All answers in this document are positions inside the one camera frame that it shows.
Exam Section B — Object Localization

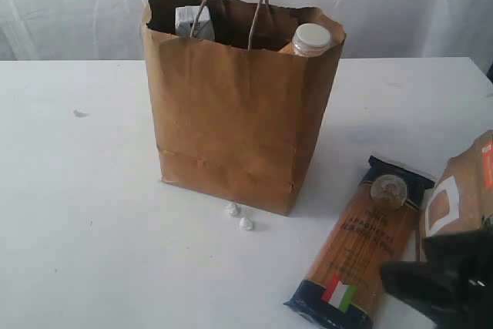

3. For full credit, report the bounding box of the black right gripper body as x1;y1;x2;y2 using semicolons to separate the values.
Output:
380;229;492;328

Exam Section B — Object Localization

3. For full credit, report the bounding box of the brown kraft pouch orange label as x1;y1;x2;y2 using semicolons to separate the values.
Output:
418;130;492;261

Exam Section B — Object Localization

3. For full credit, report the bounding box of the yellow grain bottle white cap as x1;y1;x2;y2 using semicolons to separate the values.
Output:
280;23;331;58

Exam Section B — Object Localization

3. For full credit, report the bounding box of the brown paper shopping bag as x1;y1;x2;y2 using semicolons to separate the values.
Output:
142;0;346;215

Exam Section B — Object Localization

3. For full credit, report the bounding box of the small blue white milk carton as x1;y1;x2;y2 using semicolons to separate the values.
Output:
175;5;215;41

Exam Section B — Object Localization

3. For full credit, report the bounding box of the spaghetti package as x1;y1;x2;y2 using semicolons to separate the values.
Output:
285;156;434;328

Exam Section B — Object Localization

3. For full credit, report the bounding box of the white crumpled paper ball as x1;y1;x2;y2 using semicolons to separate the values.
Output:
239;217;254;231
225;203;240;217

